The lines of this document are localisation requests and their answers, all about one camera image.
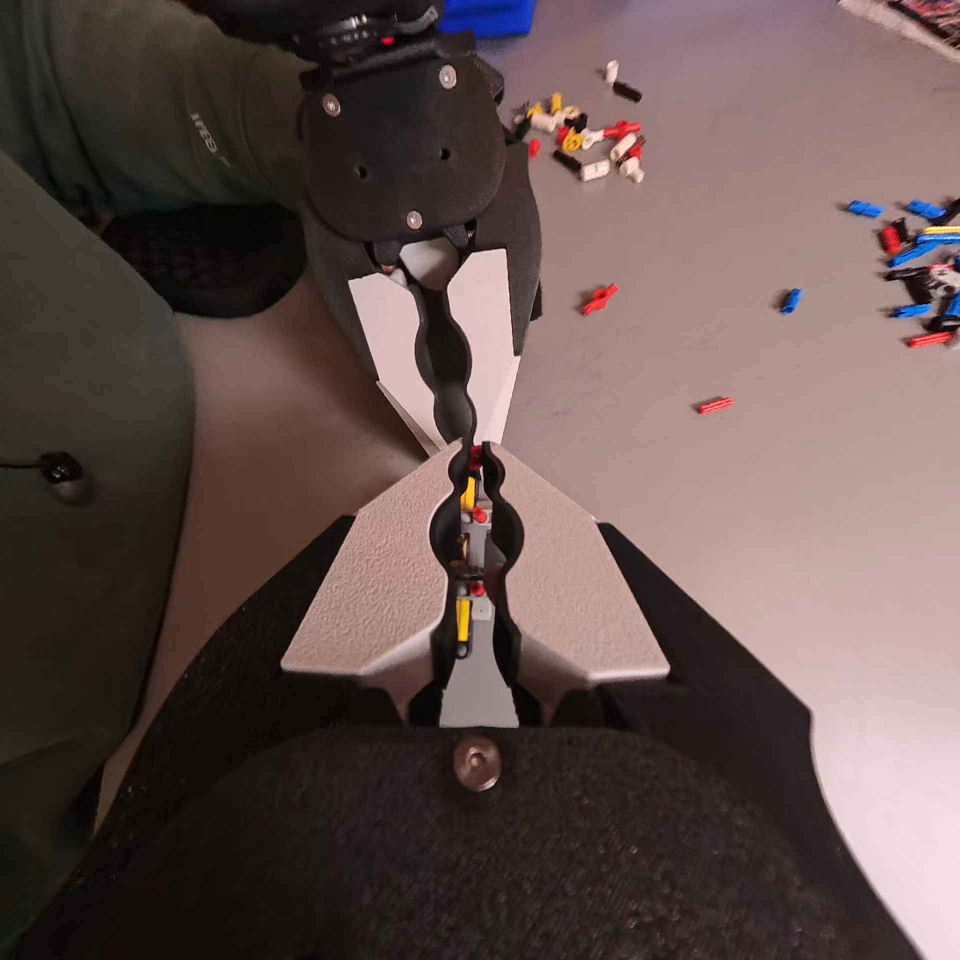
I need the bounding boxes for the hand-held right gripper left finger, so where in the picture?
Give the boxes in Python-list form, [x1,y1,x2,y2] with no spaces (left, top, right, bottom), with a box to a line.
[279,441,465,710]

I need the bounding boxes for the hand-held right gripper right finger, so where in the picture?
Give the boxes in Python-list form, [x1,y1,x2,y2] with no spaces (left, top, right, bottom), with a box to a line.
[482,441,672,723]

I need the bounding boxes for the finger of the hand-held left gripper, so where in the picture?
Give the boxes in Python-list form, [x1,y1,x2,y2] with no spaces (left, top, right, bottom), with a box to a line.
[347,270,460,456]
[444,247,524,445]

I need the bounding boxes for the small multicoloured lego assembly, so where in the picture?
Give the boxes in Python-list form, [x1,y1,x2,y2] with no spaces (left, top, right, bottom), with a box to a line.
[448,444,498,661]

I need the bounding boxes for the person's left forearm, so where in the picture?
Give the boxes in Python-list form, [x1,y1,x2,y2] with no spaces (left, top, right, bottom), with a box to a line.
[0,0,318,220]

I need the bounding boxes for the pile of small lego connectors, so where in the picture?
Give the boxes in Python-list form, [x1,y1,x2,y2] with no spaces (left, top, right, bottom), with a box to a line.
[512,58,648,186]

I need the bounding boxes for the blue plastic bin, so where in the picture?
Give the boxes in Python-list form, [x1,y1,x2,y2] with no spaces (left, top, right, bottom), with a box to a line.
[437,0,538,39]

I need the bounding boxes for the black mesh pad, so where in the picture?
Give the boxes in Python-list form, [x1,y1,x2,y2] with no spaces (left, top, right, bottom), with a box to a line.
[103,204,307,318]

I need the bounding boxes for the pile of blue red pieces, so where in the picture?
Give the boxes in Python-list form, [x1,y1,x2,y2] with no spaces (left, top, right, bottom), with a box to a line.
[846,193,960,351]

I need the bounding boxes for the printed instruction booklet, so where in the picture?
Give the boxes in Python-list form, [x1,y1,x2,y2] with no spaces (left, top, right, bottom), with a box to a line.
[838,0,960,56]

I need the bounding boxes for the black drawstring with grey tip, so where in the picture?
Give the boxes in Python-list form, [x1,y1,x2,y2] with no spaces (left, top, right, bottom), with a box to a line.
[0,450,97,506]

